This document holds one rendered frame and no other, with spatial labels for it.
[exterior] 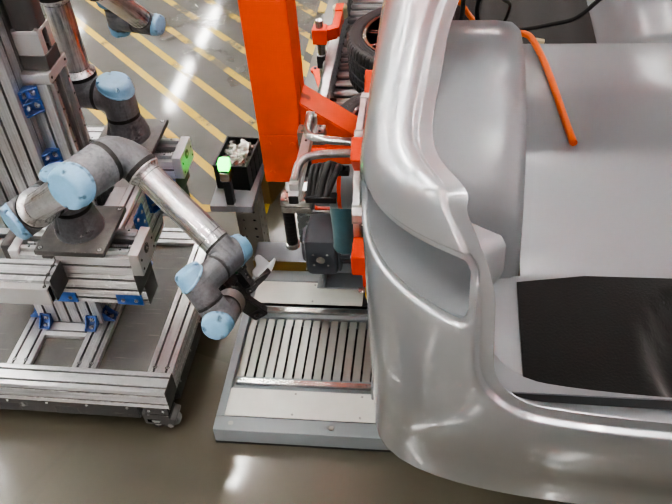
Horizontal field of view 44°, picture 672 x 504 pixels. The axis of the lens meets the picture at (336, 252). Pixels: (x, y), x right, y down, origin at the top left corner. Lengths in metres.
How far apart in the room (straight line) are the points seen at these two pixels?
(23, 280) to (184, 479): 0.87
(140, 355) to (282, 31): 1.25
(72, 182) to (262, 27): 1.01
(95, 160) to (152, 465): 1.30
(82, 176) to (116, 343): 1.18
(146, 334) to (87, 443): 0.44
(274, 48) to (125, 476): 1.55
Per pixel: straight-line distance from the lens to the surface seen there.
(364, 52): 3.98
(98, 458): 3.11
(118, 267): 2.66
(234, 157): 3.26
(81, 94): 2.97
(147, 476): 3.01
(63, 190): 2.12
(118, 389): 2.97
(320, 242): 3.06
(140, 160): 2.15
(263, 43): 2.85
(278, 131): 3.03
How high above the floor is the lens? 2.45
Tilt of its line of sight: 43 degrees down
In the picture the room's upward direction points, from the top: 5 degrees counter-clockwise
